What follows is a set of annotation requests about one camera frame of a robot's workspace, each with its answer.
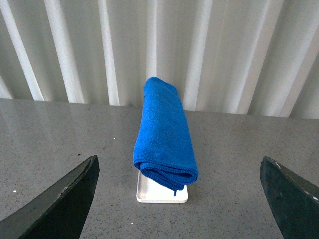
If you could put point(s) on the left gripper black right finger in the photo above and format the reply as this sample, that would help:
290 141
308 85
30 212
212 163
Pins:
293 200

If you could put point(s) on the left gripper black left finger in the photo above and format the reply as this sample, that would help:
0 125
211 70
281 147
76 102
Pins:
60 211

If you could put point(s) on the blue microfiber cloth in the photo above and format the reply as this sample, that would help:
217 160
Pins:
163 150

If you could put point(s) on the white towel rack, wooden bars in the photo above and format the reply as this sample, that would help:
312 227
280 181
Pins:
149 191

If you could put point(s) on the white pleated curtain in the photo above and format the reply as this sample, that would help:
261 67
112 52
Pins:
258 57

